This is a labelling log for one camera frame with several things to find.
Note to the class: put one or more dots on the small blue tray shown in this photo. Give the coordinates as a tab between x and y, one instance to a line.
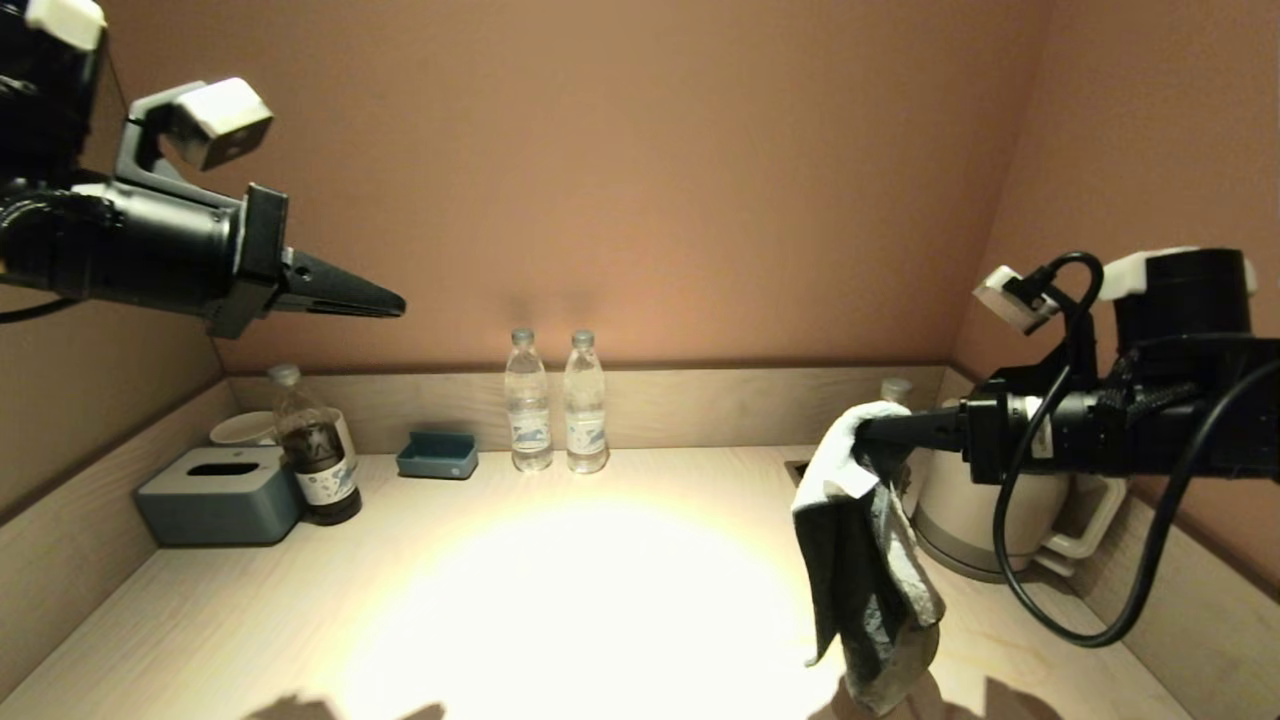
440	462

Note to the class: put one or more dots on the dark tea bottle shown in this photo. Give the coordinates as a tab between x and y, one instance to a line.
318	460
896	388

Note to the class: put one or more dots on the grey kettle base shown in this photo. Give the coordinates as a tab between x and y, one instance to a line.
950	562

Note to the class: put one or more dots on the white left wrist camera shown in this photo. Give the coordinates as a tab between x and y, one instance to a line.
215	120

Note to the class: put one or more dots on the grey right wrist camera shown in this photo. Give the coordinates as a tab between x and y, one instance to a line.
1010	300

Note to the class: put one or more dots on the light blue microfiber cloth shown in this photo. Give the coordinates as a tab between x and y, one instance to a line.
850	470

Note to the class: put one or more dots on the cream electric kettle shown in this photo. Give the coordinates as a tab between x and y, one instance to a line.
960	520

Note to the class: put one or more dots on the blue-grey tissue box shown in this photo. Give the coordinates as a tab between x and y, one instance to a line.
215	505

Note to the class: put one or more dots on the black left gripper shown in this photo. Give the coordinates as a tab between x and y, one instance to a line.
160	250

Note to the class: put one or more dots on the black recessed desk socket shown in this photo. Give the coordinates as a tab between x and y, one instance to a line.
797	468

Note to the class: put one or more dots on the white ceramic cup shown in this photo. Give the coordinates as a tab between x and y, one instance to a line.
243	430

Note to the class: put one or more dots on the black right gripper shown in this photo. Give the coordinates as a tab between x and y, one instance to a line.
1075	430

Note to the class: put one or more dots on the clear water bottle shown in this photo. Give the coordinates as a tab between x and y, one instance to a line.
527	410
585	410

